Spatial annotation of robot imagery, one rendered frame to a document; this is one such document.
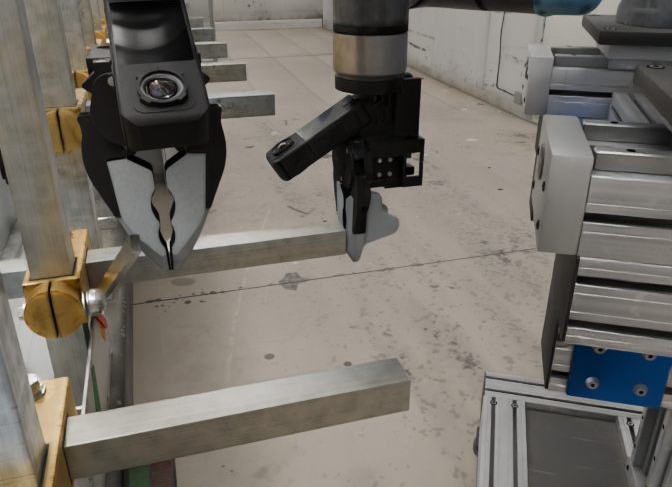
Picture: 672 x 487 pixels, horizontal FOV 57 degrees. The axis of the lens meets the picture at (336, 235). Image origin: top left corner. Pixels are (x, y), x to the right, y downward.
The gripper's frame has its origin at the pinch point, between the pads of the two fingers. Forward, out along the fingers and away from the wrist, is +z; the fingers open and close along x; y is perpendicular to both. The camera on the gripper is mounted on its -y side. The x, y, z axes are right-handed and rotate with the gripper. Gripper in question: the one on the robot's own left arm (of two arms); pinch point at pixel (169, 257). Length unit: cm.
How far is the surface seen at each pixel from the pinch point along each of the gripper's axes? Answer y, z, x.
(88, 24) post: 89, -6, 10
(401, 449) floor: 68, 95, -49
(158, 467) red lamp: 5.5, 24.4, 3.5
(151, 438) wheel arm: -6.4, 10.3, 2.7
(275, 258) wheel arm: 18.6, 10.9, -10.9
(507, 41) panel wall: 378, 47, -255
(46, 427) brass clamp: -5.3, 8.6, 9.1
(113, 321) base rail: 33.2, 24.7, 8.2
